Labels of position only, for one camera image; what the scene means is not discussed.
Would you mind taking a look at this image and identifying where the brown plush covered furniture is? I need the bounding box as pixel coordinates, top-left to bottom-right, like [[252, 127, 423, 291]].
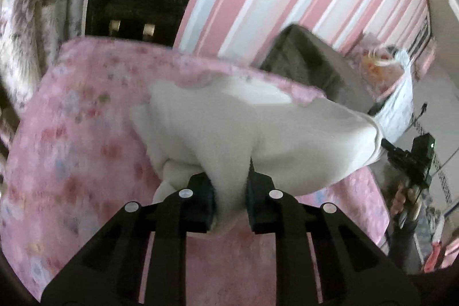
[[260, 24, 375, 113]]

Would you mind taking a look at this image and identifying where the white fleece sweater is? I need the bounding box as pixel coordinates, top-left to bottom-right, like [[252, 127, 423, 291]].
[[130, 76, 383, 235]]

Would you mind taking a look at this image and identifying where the pink floral gift bag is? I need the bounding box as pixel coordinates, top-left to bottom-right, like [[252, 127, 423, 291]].
[[345, 33, 410, 102]]

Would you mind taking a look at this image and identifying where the pale green floral quilt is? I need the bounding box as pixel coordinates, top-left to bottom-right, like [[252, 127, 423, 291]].
[[372, 46, 414, 143]]

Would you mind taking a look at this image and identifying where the person right hand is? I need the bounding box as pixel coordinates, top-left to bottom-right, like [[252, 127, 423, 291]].
[[390, 182, 423, 222]]

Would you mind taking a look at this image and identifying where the blue floral curtain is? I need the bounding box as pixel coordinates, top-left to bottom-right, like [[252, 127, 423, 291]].
[[1, 0, 83, 157]]

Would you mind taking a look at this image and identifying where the pink floral bed sheet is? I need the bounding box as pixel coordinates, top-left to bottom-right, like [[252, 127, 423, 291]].
[[1, 38, 389, 305]]

